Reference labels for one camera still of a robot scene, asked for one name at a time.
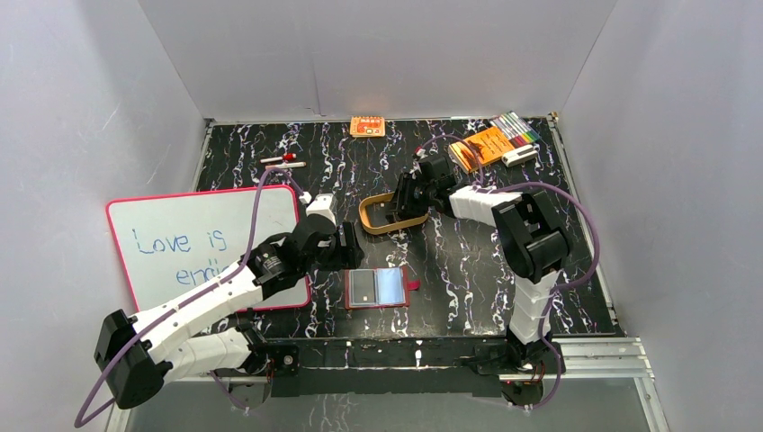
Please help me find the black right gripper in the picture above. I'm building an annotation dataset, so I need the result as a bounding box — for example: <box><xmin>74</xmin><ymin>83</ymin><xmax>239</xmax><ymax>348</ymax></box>
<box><xmin>385</xmin><ymin>172</ymin><xmax>435</xmax><ymax>217</ymax></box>

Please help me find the red leather card holder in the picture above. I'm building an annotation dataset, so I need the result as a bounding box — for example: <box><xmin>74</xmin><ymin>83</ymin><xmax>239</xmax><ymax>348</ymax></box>
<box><xmin>344</xmin><ymin>266</ymin><xmax>421</xmax><ymax>310</ymax></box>

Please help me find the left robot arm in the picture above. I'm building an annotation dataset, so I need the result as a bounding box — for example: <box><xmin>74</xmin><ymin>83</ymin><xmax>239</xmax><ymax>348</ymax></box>
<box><xmin>94</xmin><ymin>193</ymin><xmax>363</xmax><ymax>410</ymax></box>

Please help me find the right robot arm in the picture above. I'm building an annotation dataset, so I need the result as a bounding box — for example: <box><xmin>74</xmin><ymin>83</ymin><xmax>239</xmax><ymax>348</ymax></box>
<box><xmin>385</xmin><ymin>156</ymin><xmax>571</xmax><ymax>373</ymax></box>

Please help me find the tan oval tray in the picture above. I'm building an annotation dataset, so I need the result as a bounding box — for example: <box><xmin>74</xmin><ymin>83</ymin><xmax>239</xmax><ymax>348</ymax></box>
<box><xmin>358</xmin><ymin>193</ymin><xmax>428</xmax><ymax>236</ymax></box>

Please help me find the small orange spiral notepad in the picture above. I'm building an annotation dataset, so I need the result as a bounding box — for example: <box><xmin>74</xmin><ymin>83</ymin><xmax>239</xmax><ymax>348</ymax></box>
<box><xmin>349</xmin><ymin>116</ymin><xmax>386</xmax><ymax>138</ymax></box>

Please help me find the orange yellow book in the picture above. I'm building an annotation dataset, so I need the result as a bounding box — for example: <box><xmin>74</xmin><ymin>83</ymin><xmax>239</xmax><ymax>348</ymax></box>
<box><xmin>448</xmin><ymin>126</ymin><xmax>516</xmax><ymax>174</ymax></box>

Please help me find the orange capped white marker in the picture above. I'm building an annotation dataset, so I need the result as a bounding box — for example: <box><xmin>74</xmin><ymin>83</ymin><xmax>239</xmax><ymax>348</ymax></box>
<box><xmin>268</xmin><ymin>161</ymin><xmax>307</xmax><ymax>169</ymax></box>

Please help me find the red capped white marker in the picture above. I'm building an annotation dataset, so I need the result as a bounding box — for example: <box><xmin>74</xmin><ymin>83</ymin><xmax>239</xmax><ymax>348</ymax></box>
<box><xmin>260</xmin><ymin>153</ymin><xmax>296</xmax><ymax>165</ymax></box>

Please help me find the white stapler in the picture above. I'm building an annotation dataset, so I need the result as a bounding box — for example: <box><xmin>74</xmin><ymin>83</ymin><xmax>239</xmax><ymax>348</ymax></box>
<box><xmin>501</xmin><ymin>144</ymin><xmax>537</xmax><ymax>167</ymax></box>

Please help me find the pack of coloured markers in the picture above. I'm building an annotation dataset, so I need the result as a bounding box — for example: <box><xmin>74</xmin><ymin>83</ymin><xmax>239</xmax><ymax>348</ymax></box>
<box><xmin>489</xmin><ymin>111</ymin><xmax>541</xmax><ymax>149</ymax></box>

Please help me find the pink framed whiteboard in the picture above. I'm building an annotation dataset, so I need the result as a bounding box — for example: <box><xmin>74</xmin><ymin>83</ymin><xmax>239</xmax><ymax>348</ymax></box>
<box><xmin>106</xmin><ymin>185</ymin><xmax>300</xmax><ymax>311</ymax></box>

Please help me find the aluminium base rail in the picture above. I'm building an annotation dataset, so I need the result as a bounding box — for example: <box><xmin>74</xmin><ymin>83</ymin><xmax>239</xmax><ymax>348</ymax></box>
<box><xmin>103</xmin><ymin>337</ymin><xmax>672</xmax><ymax>432</ymax></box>

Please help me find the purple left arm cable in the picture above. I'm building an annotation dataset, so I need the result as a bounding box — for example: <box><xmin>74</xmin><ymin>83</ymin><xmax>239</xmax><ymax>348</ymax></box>
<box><xmin>72</xmin><ymin>166</ymin><xmax>311</xmax><ymax>430</ymax></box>

